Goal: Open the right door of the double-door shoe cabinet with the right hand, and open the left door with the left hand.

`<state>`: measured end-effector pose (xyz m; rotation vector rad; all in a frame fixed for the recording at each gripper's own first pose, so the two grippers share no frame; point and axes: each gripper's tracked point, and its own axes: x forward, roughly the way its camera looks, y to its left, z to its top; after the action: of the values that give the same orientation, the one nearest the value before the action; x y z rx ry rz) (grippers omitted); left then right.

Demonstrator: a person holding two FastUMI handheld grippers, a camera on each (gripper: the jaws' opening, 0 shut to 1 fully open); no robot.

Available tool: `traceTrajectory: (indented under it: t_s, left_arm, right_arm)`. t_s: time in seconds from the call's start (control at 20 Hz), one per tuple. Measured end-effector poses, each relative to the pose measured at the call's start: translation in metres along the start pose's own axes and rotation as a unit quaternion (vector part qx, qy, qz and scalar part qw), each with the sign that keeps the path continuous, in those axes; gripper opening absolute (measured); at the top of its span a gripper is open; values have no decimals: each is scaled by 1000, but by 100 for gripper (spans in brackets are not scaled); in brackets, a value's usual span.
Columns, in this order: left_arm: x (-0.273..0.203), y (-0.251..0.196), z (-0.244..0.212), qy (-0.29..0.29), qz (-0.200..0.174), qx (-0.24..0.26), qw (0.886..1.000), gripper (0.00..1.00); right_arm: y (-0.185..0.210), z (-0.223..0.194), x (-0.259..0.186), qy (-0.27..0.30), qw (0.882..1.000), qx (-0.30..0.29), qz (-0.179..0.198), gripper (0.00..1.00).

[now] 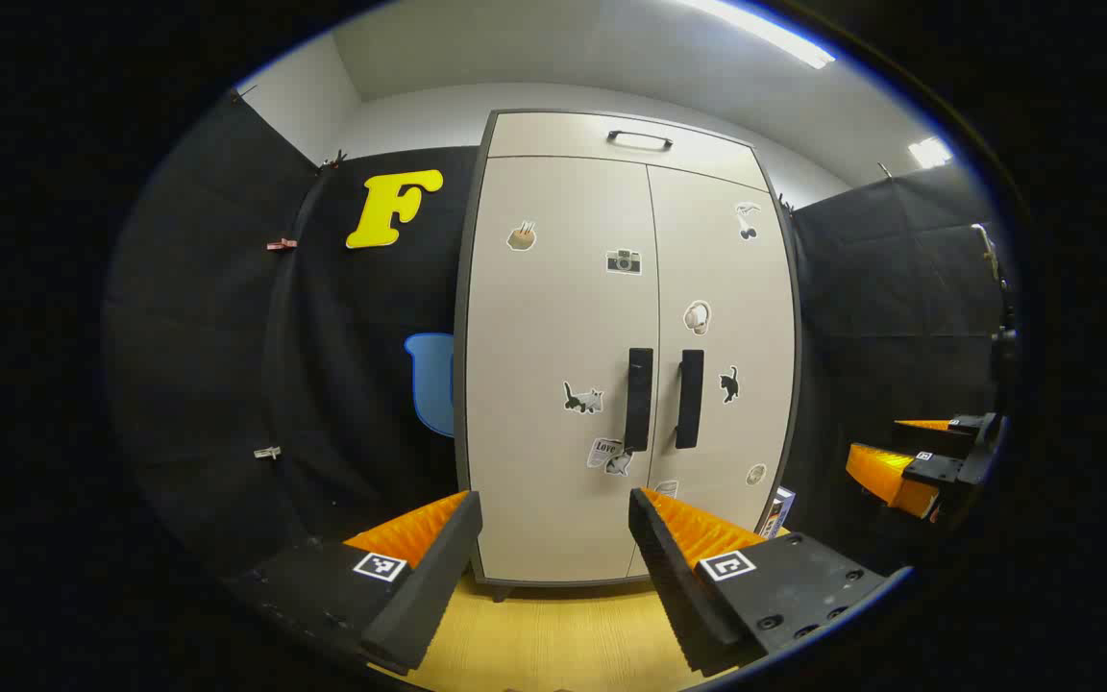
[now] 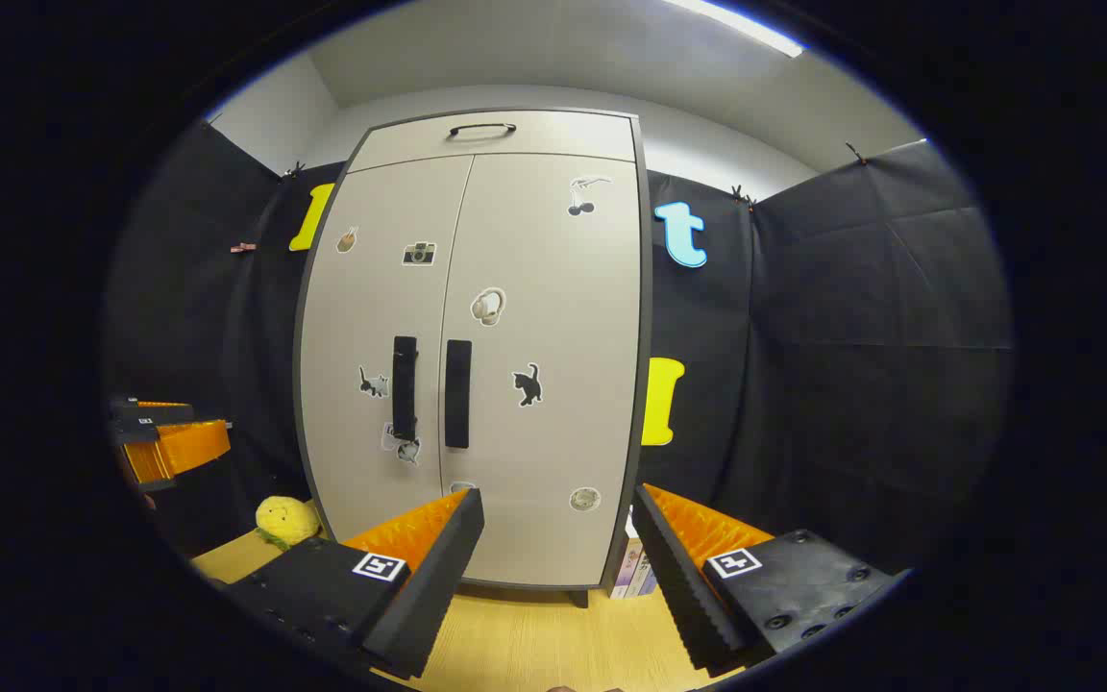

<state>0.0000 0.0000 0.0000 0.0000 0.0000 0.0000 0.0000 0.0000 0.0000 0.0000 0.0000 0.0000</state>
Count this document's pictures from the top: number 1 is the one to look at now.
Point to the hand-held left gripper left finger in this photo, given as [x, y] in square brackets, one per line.
[429, 567]

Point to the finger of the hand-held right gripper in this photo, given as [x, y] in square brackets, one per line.
[885, 476]
[947, 434]

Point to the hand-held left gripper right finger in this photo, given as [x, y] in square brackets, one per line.
[674, 577]

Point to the beige cabinet door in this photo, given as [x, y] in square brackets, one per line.
[736, 288]
[544, 327]

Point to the beige double-door shoe cabinet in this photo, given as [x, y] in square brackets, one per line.
[553, 135]

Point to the small blue white box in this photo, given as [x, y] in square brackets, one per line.
[777, 511]

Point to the white clip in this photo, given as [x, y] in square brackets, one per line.
[267, 452]

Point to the black backdrop cloth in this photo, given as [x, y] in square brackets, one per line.
[342, 384]

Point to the small ceiling light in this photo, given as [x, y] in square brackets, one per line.
[928, 152]

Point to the red clip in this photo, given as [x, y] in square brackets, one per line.
[281, 244]

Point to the black clip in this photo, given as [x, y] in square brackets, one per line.
[334, 160]

